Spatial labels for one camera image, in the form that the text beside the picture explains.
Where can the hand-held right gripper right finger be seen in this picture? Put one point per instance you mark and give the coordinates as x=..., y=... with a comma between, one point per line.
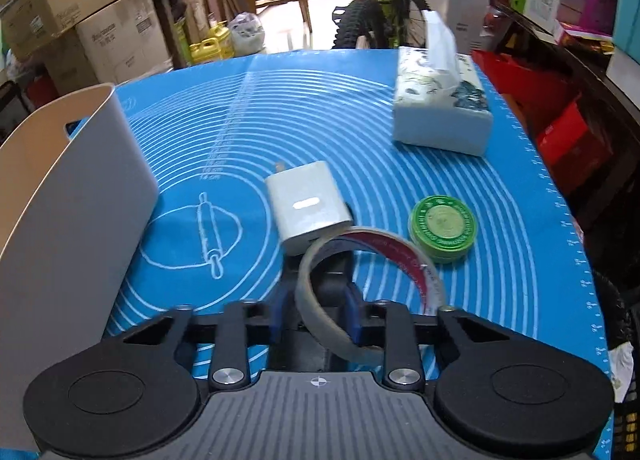
x=354, y=315

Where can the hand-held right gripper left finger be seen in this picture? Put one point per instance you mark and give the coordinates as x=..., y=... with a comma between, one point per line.
x=279, y=315

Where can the clear tape roll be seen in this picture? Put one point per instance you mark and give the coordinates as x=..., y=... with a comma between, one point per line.
x=320, y=320

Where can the beige plastic basket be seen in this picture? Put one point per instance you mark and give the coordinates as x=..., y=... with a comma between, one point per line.
x=65, y=250

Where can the large white power adapter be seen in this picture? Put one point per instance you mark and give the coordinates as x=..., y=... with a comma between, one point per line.
x=305, y=200

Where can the green round tin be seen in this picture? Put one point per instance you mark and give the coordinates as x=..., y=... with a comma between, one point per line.
x=442, y=227

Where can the blue silicone baking mat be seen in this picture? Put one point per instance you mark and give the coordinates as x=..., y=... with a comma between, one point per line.
x=200, y=140

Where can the printed tissue box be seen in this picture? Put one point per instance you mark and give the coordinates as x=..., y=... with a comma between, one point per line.
x=440, y=110

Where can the black plastic bag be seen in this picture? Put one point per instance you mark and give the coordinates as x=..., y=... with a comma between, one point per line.
x=620, y=310

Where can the yellow plastic jug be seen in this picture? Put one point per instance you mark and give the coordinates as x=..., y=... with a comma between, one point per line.
x=202, y=53
x=222, y=38

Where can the red gift boxes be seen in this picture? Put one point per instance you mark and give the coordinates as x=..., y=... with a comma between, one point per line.
x=565, y=135

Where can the small white plastic bag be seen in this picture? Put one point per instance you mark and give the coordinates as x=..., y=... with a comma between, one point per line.
x=246, y=35

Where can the pale printed cardboard box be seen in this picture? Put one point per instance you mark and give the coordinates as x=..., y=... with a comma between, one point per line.
x=125, y=40

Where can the cluttered wooden cabinet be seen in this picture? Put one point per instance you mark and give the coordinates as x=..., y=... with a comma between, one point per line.
x=190, y=5

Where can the dark wooden side table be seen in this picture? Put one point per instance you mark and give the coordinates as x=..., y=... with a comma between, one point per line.
x=590, y=90

